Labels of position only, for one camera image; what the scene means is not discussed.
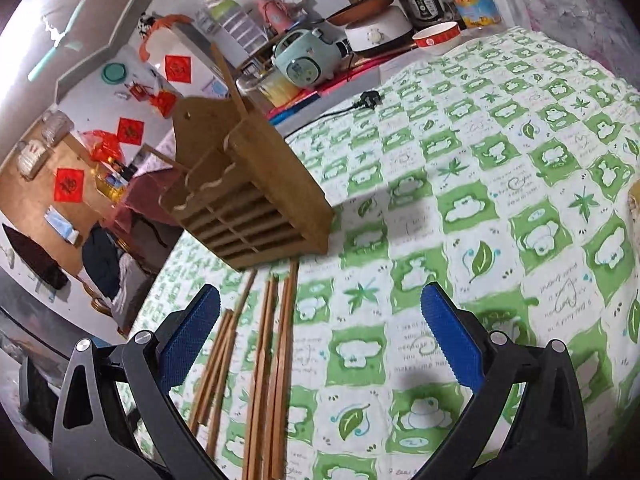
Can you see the red white bowl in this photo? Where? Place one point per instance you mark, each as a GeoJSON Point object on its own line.
{"type": "Point", "coordinates": [437, 37]}

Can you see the white refrigerator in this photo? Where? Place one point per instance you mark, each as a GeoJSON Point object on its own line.
{"type": "Point", "coordinates": [200, 50]}

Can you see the row of wooden chopsticks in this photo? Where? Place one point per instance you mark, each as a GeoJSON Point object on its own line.
{"type": "Point", "coordinates": [277, 385]}

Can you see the brown bamboo chopstick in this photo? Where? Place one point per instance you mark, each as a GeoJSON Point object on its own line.
{"type": "Point", "coordinates": [227, 80]}

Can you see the mint green rice cooker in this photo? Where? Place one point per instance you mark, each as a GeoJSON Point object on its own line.
{"type": "Point", "coordinates": [300, 60]}

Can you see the green white printed tablecloth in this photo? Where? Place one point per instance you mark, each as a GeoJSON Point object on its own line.
{"type": "Point", "coordinates": [450, 185]}

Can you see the dark clothes pile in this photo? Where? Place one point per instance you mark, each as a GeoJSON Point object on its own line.
{"type": "Point", "coordinates": [100, 260]}

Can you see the red paper square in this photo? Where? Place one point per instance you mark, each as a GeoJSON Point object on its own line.
{"type": "Point", "coordinates": [130, 130]}
{"type": "Point", "coordinates": [69, 185]}
{"type": "Point", "coordinates": [177, 68]}

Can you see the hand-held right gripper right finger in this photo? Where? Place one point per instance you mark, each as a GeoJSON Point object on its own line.
{"type": "Point", "coordinates": [450, 335]}

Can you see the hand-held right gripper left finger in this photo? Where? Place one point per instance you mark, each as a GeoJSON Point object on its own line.
{"type": "Point", "coordinates": [192, 330]}

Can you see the blue face mask pack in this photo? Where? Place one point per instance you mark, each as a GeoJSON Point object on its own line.
{"type": "Point", "coordinates": [60, 222]}

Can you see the white electric cooker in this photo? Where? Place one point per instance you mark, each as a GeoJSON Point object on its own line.
{"type": "Point", "coordinates": [380, 32]}

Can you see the yellow cooking oil bottle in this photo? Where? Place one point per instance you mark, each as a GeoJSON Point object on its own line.
{"type": "Point", "coordinates": [110, 187]}

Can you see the clear jar yellow contents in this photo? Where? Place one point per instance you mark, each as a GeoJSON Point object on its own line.
{"type": "Point", "coordinates": [277, 90]}

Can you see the plastic drawer organizer green top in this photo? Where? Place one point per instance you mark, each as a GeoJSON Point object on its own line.
{"type": "Point", "coordinates": [240, 27]}

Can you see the wooden slatted chopstick holder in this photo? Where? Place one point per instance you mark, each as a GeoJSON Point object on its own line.
{"type": "Point", "coordinates": [270, 175]}

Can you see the pink thermos bottle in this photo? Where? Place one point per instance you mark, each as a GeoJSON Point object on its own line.
{"type": "Point", "coordinates": [276, 17]}

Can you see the red plastic bag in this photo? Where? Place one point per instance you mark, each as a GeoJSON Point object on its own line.
{"type": "Point", "coordinates": [102, 144]}

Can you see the ceiling tube lamp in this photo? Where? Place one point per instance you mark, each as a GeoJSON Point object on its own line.
{"type": "Point", "coordinates": [52, 50]}

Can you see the green round lid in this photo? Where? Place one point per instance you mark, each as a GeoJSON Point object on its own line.
{"type": "Point", "coordinates": [114, 73]}

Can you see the black folded umbrella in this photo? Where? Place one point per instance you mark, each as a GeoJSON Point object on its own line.
{"type": "Point", "coordinates": [32, 257]}

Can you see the brown frying pan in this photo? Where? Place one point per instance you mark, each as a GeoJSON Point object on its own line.
{"type": "Point", "coordinates": [360, 10]}

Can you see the maroon table cover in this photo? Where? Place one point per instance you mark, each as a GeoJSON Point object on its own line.
{"type": "Point", "coordinates": [145, 205]}

